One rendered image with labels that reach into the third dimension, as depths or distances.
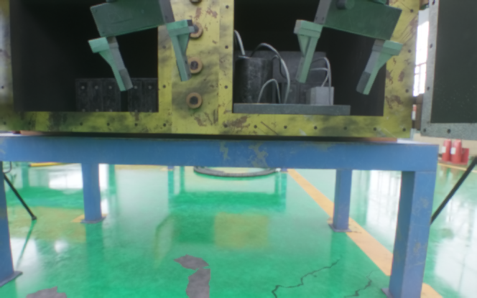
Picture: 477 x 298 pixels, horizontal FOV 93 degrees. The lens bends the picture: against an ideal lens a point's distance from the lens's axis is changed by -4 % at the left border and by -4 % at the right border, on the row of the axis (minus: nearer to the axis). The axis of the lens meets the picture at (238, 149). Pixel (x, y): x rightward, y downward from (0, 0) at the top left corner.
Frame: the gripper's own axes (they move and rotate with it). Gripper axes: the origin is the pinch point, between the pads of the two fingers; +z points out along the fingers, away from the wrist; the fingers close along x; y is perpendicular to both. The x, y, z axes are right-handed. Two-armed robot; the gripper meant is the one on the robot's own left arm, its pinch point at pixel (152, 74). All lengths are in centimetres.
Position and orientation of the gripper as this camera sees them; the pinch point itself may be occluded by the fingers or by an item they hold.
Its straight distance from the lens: 51.8
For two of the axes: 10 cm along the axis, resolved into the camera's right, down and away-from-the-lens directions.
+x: -9.8, 0.8, 2.0
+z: 1.6, 8.7, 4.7
